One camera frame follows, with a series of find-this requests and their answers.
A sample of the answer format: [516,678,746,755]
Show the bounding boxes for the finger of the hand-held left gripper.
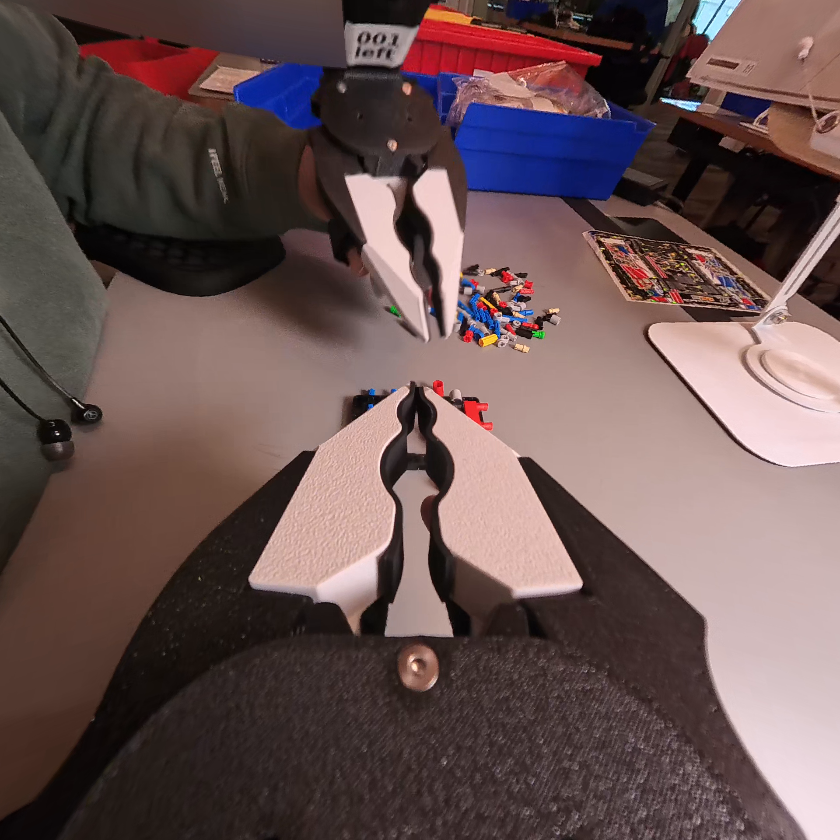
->
[402,169,467,340]
[344,174,434,342]

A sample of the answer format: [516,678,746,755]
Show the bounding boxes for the wooden standing desk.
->
[659,98,840,198]

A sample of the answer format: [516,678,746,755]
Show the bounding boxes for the black flat device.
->
[613,167,672,209]

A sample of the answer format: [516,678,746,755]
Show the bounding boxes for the brown cardboard box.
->
[189,62,265,107]

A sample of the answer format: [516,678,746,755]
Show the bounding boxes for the clear bags of parts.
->
[446,60,613,123]

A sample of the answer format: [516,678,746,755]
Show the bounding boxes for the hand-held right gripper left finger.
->
[249,384,419,634]

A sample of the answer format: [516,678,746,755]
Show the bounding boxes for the lego instruction booklet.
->
[686,0,840,114]
[583,230,773,312]

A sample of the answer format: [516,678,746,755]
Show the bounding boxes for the red plastic bin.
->
[400,7,603,83]

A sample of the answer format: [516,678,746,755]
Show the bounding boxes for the black lego frame assembly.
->
[351,379,494,473]

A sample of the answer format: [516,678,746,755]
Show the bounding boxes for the black wired earphones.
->
[0,315,105,462]

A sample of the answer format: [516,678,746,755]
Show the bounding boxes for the pile of small lego pieces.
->
[453,262,563,355]

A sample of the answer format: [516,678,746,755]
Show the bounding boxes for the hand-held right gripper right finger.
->
[419,386,584,634]

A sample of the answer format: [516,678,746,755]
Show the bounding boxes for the blue plastic bin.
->
[233,62,329,130]
[436,72,657,201]

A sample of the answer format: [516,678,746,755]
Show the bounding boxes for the black knit cloth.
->
[75,223,286,298]

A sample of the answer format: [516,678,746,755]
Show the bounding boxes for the red handle object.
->
[79,38,221,101]

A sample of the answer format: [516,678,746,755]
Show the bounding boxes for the person's left forearm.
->
[0,7,329,242]

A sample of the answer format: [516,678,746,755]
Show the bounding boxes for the person's left hand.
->
[298,146,371,280]

